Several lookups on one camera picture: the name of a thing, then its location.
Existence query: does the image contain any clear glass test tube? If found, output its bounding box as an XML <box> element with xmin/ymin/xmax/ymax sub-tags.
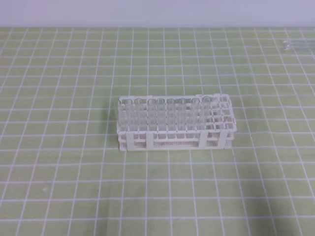
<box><xmin>197</xmin><ymin>96</ymin><xmax>211</xmax><ymax>130</ymax></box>

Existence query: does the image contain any glass tube in rack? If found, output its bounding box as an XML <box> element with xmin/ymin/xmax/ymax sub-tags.
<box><xmin>167</xmin><ymin>98</ymin><xmax>176</xmax><ymax>131</ymax></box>
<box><xmin>177</xmin><ymin>98</ymin><xmax>187</xmax><ymax>130</ymax></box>

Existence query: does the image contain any white plastic test tube rack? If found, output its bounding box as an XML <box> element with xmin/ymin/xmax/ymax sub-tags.
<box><xmin>114</xmin><ymin>93</ymin><xmax>237</xmax><ymax>151</ymax></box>

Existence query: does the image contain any spare glass tube far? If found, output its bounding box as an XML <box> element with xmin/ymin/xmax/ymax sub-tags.
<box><xmin>283</xmin><ymin>40</ymin><xmax>315</xmax><ymax>46</ymax></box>

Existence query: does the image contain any spare glass tube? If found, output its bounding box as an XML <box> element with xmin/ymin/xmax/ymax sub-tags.
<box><xmin>284</xmin><ymin>44</ymin><xmax>315</xmax><ymax>51</ymax></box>
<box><xmin>283</xmin><ymin>40</ymin><xmax>315</xmax><ymax>46</ymax></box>

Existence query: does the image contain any spare glass tube middle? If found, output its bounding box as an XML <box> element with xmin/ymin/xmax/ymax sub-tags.
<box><xmin>284</xmin><ymin>44</ymin><xmax>315</xmax><ymax>51</ymax></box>

